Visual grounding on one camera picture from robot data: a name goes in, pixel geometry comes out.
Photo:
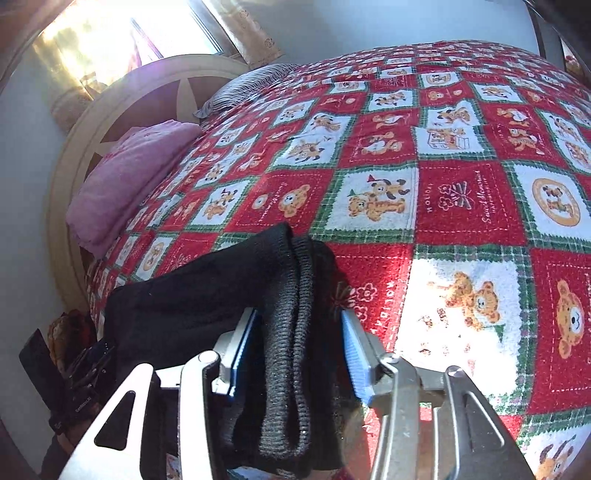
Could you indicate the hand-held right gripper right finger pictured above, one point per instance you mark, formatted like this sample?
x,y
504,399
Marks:
x,y
358,360

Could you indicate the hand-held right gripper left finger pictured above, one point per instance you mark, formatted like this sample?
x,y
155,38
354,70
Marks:
x,y
242,355

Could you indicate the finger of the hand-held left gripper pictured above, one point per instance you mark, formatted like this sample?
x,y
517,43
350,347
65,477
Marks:
x,y
94,362

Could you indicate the black pants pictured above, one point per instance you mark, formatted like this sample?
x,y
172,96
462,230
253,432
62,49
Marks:
x,y
286,332

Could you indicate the brown patterned cloth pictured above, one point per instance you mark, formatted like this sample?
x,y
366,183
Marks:
x,y
69,337

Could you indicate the pink pillow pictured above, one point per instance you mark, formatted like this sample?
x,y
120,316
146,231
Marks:
x,y
129,184

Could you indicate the red bear printed blanket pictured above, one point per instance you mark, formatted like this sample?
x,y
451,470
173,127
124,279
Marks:
x,y
461,207

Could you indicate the cream round headboard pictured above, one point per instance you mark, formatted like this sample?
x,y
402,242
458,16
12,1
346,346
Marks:
x,y
78,138

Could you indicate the gold floral curtain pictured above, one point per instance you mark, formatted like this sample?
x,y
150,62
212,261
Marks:
x,y
71,110
251,32

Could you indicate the striped pillow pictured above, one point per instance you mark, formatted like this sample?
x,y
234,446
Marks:
x,y
249,87

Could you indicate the window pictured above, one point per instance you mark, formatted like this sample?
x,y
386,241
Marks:
x,y
129,37

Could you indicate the dark wooden furniture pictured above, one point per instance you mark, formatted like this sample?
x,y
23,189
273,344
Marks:
x,y
568,41

